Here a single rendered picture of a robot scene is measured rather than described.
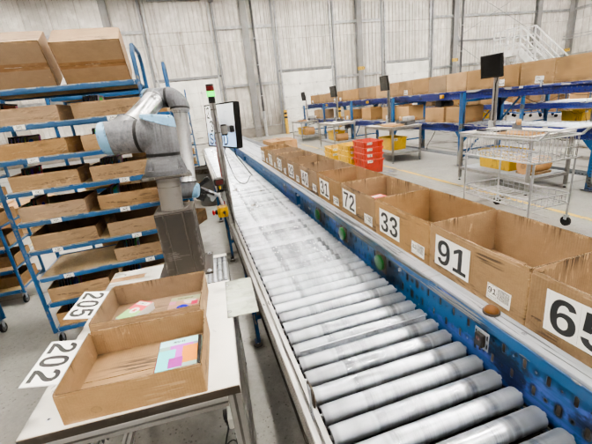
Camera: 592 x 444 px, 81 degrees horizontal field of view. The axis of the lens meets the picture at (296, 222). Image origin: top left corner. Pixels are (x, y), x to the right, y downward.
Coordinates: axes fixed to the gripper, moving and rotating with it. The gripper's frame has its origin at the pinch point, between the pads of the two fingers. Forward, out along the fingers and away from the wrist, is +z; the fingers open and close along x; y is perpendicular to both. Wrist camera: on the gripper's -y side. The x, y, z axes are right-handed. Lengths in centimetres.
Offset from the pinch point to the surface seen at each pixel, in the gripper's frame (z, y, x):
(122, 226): -52, 48, -22
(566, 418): 63, -11, 194
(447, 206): 78, -49, 113
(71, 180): -90, 27, -22
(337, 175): 66, -43, 22
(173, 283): -19, 27, 92
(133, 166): -58, 5, -22
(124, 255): -45, 70, -23
